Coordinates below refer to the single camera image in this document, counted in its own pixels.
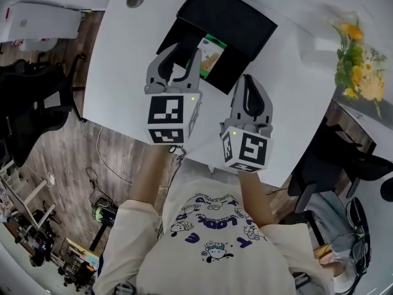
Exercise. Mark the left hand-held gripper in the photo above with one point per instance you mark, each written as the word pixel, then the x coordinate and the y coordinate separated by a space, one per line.
pixel 167 112

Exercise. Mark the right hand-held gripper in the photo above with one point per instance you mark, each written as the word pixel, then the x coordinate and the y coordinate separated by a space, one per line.
pixel 248 146

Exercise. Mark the green white carton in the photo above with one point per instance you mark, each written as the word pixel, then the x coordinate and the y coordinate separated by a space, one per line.
pixel 212 57

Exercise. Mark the black box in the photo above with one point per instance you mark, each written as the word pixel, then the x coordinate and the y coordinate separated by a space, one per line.
pixel 233 20

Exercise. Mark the person's left forearm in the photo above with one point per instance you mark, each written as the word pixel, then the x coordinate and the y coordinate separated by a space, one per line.
pixel 150 177

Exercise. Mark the person's right forearm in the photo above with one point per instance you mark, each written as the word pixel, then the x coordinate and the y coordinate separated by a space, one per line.
pixel 256 195

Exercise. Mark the black mesh office chair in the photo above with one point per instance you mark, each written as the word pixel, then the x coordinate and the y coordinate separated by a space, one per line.
pixel 331 164
pixel 30 103

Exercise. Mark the yellow flower bouquet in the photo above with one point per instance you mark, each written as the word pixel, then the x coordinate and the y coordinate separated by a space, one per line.
pixel 359 66

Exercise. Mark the white cabinet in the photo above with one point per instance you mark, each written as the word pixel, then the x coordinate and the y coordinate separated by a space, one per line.
pixel 37 20

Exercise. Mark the person's cream printed t-shirt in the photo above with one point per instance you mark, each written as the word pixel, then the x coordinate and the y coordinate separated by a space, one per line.
pixel 215 250

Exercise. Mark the black and green floor device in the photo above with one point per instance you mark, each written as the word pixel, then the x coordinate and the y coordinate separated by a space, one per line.
pixel 102 210

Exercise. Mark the white power adapter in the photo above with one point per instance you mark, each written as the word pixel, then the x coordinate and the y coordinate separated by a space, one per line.
pixel 51 178

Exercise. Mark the black desk foot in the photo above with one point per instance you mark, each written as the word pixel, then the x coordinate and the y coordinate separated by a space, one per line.
pixel 99 237

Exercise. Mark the white table frame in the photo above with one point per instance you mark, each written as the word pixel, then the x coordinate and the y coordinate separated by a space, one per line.
pixel 33 195

